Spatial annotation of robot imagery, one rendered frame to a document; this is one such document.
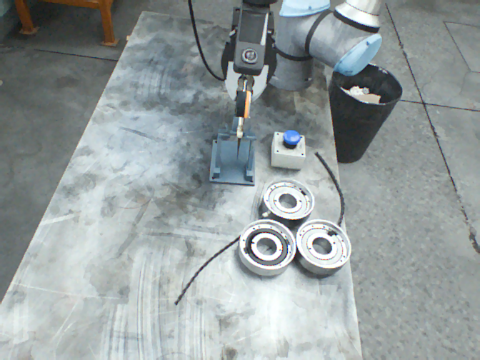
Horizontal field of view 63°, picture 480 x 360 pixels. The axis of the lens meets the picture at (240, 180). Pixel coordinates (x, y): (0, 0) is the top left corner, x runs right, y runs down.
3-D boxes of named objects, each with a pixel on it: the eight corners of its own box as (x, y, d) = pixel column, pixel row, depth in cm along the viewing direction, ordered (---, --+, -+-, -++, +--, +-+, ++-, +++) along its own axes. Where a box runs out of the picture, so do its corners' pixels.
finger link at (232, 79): (236, 86, 78) (246, 45, 71) (235, 104, 74) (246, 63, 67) (221, 83, 78) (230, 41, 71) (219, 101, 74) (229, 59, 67)
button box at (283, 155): (301, 170, 90) (306, 156, 87) (271, 166, 90) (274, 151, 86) (300, 146, 96) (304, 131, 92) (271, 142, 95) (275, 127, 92)
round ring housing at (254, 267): (246, 285, 71) (249, 274, 67) (231, 236, 77) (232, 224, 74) (299, 272, 73) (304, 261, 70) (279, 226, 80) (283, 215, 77)
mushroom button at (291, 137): (296, 157, 89) (301, 141, 86) (279, 155, 89) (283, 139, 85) (296, 145, 92) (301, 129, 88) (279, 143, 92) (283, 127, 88)
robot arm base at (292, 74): (263, 57, 119) (268, 26, 112) (311, 63, 120) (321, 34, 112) (261, 86, 109) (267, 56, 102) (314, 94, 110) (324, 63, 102)
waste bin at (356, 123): (373, 172, 206) (409, 108, 173) (311, 163, 204) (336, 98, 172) (364, 128, 228) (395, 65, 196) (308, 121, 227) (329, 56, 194)
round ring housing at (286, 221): (288, 183, 87) (292, 171, 84) (319, 216, 82) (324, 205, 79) (251, 201, 83) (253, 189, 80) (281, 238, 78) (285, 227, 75)
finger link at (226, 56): (242, 78, 72) (253, 36, 65) (242, 84, 71) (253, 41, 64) (217, 73, 71) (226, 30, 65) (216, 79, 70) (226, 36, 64)
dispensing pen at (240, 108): (230, 161, 75) (238, 71, 71) (229, 156, 79) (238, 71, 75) (241, 162, 75) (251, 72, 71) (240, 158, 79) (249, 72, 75)
